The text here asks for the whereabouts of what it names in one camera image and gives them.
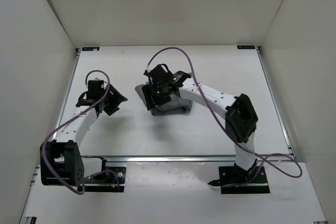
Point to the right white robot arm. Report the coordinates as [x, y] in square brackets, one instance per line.
[237, 111]

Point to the grey pleated skirt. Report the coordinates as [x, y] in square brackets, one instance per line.
[177, 106]

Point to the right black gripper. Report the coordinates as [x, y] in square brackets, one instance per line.
[150, 96]

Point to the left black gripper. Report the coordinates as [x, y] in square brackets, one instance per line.
[117, 99]

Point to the left blue table sticker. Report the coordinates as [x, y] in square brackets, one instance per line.
[90, 49]

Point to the blue table sticker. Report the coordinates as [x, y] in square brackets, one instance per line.
[90, 49]
[245, 47]

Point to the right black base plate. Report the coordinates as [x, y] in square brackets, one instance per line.
[229, 175]

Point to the right blue table sticker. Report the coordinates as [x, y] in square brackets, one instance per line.
[245, 47]

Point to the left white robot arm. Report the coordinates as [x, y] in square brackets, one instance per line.
[61, 158]

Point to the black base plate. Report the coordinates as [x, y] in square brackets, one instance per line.
[108, 182]
[229, 175]

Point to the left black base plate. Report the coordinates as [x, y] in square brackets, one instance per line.
[108, 182]

